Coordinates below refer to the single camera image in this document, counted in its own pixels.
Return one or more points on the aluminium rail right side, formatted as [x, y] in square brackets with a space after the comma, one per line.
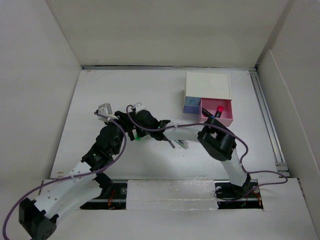
[279, 158]

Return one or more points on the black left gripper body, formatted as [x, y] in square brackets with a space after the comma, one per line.
[124, 124]

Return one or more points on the pink drawer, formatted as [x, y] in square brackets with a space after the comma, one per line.
[212, 104]

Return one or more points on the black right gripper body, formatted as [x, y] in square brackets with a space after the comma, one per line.
[142, 133]

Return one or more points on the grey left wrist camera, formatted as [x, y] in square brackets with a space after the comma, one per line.
[104, 112]

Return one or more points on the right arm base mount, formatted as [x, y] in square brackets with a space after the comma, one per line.
[228, 198]

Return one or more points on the white mini drawer cabinet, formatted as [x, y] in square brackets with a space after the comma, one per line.
[207, 85]

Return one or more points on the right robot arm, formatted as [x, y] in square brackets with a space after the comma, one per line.
[218, 141]

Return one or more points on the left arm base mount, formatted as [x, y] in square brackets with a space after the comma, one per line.
[113, 196]

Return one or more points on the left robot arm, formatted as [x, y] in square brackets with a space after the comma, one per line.
[86, 181]

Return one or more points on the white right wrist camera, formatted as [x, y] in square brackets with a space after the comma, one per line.
[138, 107]

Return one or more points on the aluminium rail back edge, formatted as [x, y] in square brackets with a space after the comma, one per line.
[159, 67]

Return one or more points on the pink cap highlighter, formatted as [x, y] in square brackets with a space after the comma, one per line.
[219, 111]

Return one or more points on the light blue small drawer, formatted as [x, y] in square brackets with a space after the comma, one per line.
[192, 101]

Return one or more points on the blue cap highlighter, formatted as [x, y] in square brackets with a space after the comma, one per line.
[206, 113]

